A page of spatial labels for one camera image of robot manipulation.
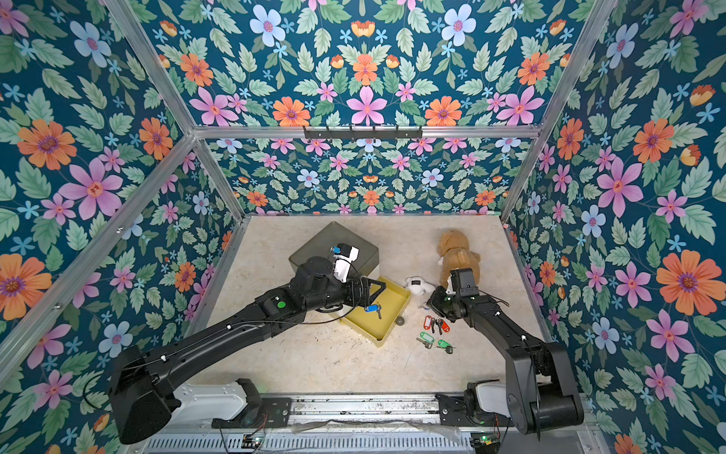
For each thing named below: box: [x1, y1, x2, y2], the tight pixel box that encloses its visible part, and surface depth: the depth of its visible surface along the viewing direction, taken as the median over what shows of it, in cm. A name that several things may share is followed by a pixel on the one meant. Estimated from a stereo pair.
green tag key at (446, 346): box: [435, 338, 457, 355], surface depth 88 cm
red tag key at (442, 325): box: [434, 317, 451, 335], surface depth 90 cm
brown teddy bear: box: [436, 228, 482, 290], surface depth 101 cm
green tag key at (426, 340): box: [415, 331, 435, 350], surface depth 88 cm
